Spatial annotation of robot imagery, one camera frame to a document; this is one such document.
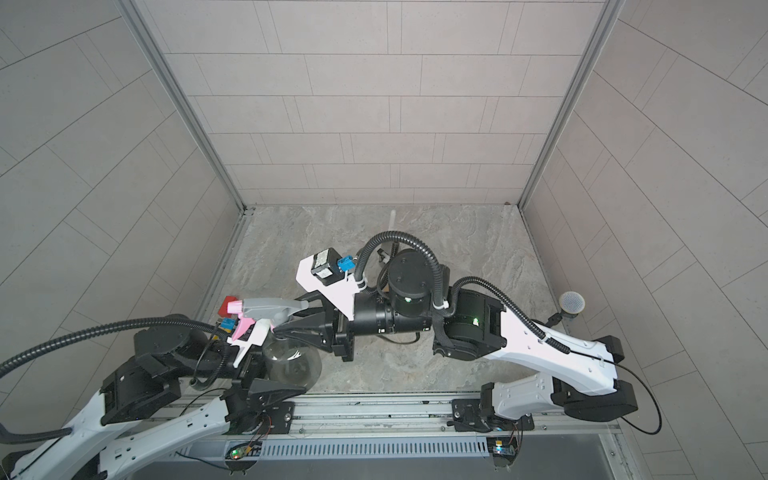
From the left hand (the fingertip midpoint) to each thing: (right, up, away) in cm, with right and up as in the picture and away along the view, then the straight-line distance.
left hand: (309, 365), depth 47 cm
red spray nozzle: (-37, -3, +39) cm, 54 cm away
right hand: (0, +9, -9) cm, 12 cm away
